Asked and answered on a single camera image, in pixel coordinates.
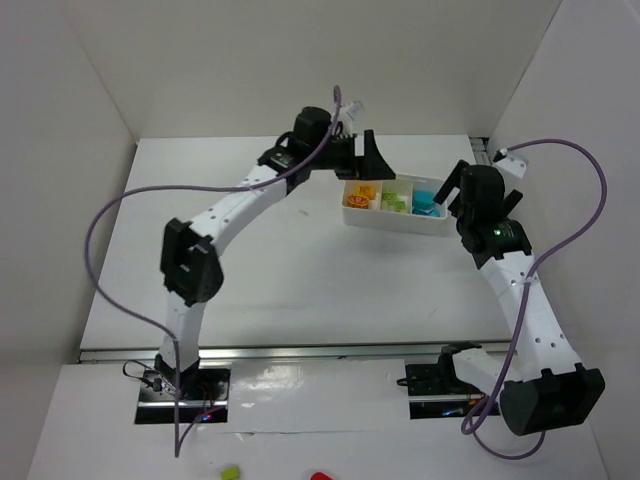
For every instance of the lime green lego foreground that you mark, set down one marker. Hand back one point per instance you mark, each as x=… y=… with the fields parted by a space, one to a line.
x=230 y=473

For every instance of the orange lego brick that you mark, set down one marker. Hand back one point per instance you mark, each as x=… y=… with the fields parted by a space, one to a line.
x=368 y=191

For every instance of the aluminium rail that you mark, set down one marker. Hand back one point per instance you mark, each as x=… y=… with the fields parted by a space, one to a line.
x=304 y=352
x=483 y=153

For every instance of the red object foreground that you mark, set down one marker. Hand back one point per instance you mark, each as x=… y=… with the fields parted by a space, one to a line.
x=320 y=476

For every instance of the orange green lego stack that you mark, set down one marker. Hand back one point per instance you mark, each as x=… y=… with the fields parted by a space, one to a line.
x=357 y=202

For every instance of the teal rounded lego piece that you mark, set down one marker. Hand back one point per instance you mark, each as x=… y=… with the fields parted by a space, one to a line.
x=422 y=200

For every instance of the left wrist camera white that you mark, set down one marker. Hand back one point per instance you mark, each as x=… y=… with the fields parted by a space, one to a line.
x=351 y=111

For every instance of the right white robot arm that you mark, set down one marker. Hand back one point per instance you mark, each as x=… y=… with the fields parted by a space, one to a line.
x=542 y=384

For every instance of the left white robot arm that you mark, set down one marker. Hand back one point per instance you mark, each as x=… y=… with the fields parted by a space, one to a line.
x=191 y=250

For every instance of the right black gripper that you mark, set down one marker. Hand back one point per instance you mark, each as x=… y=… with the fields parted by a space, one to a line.
x=454 y=201

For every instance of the teal rectangular lego brick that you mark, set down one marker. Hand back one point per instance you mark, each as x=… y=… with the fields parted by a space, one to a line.
x=432 y=210

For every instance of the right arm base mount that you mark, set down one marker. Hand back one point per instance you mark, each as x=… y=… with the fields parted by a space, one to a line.
x=431 y=397

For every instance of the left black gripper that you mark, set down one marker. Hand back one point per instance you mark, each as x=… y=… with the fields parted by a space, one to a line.
x=358 y=154

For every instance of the white divided container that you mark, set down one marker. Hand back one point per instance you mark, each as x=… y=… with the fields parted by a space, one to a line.
x=377 y=218

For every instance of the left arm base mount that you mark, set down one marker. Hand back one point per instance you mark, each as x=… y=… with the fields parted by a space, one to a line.
x=206 y=398

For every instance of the aluminium rail front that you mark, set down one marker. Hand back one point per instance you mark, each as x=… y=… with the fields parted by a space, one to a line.
x=304 y=352

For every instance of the aluminium rail right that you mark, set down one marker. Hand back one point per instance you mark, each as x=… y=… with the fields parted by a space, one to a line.
x=483 y=153

